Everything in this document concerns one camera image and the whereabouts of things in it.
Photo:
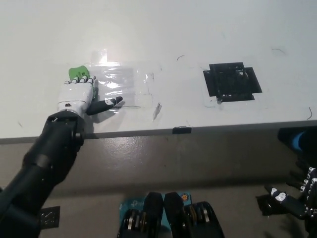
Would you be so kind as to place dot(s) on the black and blue object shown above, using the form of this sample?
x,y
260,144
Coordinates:
x,y
294,140

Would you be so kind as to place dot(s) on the clear tape sheet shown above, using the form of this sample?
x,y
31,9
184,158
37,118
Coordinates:
x,y
123,81

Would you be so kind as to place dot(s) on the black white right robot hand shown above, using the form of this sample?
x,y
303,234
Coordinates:
x,y
289,202

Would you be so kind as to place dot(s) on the teal network device box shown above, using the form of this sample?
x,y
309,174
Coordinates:
x,y
131,204

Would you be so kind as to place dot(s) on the black floor tape marker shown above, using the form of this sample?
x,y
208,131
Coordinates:
x,y
266,205
50,218

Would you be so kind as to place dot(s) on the green whiteboard eraser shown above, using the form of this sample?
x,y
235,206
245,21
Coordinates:
x,y
78,70

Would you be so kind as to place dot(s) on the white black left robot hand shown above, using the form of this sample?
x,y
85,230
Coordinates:
x,y
74,95

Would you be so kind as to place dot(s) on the small black tape piece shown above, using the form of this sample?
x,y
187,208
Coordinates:
x,y
182,130

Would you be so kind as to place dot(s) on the black tape square patch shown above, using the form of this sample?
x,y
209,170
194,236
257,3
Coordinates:
x,y
231,81

